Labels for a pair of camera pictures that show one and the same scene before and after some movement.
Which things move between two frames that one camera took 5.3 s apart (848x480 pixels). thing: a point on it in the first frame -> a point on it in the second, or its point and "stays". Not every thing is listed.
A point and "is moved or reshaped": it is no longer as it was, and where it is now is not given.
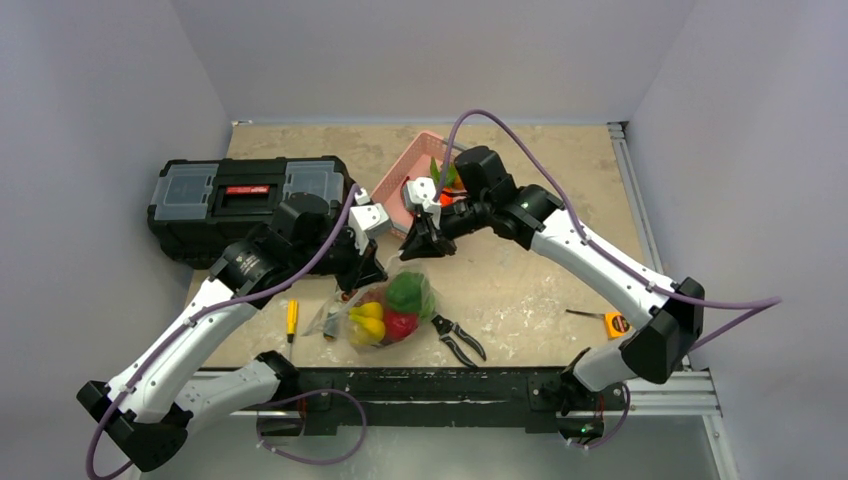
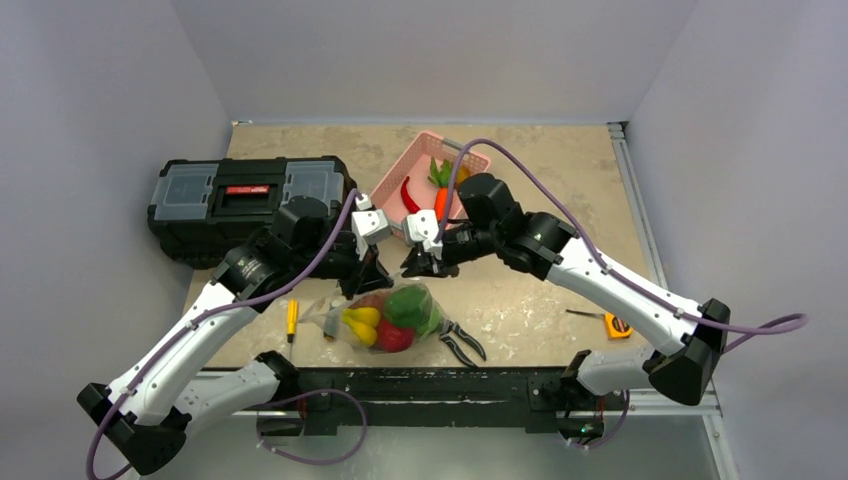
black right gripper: [428, 233] -> [432, 256]
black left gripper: [363, 268] stays
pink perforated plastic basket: [412, 160] -> [466, 164]
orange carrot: [445, 199] stays
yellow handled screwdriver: [292, 319] stays
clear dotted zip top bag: [385, 314] is moved or reshaped
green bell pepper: [409, 291] is moved or reshaped
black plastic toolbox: [197, 208] stays
